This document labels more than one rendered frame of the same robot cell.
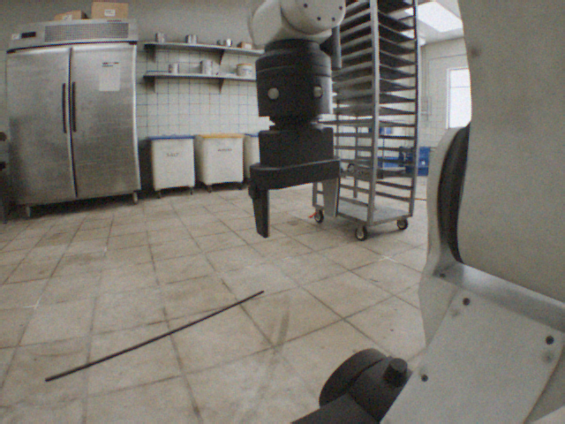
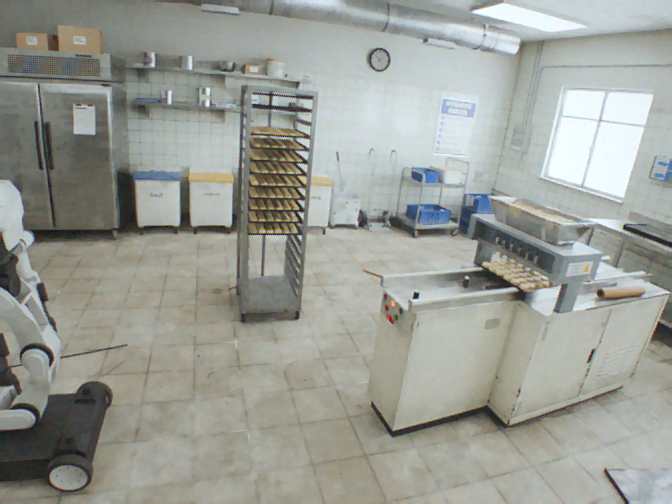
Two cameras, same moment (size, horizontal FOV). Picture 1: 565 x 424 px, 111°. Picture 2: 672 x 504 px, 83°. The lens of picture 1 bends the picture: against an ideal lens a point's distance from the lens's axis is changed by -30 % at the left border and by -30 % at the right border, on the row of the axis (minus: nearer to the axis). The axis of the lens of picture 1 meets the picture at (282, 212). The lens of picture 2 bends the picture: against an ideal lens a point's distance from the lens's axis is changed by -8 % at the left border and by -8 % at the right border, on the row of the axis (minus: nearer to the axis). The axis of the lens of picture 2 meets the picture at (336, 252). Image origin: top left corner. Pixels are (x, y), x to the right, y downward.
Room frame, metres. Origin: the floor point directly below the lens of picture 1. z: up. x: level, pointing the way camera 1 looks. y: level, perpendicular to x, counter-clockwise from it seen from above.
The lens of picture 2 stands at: (-1.00, -1.75, 1.77)
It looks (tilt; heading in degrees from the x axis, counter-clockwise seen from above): 20 degrees down; 11
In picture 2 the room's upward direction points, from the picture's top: 6 degrees clockwise
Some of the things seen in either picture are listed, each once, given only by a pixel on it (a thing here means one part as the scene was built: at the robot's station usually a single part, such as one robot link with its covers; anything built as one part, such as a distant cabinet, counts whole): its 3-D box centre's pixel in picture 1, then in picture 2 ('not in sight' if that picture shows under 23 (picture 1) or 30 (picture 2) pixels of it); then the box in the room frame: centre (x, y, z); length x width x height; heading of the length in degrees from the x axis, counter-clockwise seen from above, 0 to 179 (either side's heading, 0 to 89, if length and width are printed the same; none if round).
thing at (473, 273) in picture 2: not in sight; (515, 268); (1.62, -2.45, 0.87); 2.01 x 0.03 x 0.07; 125
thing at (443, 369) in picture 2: not in sight; (439, 351); (1.14, -2.03, 0.45); 0.70 x 0.34 x 0.90; 125
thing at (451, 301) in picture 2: not in sight; (550, 288); (1.38, -2.61, 0.87); 2.01 x 0.03 x 0.07; 125
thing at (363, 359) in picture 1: (357, 386); (94, 397); (0.45, -0.18, 0.10); 0.20 x 0.05 x 0.20; 119
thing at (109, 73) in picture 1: (109, 76); (84, 119); (2.58, 1.75, 1.39); 0.22 x 0.03 x 0.31; 119
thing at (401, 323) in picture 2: not in sight; (394, 310); (0.93, -1.73, 0.77); 0.24 x 0.04 x 0.14; 35
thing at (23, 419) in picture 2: not in sight; (18, 407); (0.08, -0.07, 0.28); 0.21 x 0.20 x 0.13; 119
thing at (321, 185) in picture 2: not in sight; (307, 202); (4.36, -0.26, 0.38); 0.64 x 0.54 x 0.77; 27
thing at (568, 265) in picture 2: not in sight; (525, 258); (1.43, -2.44, 1.01); 0.72 x 0.33 x 0.34; 35
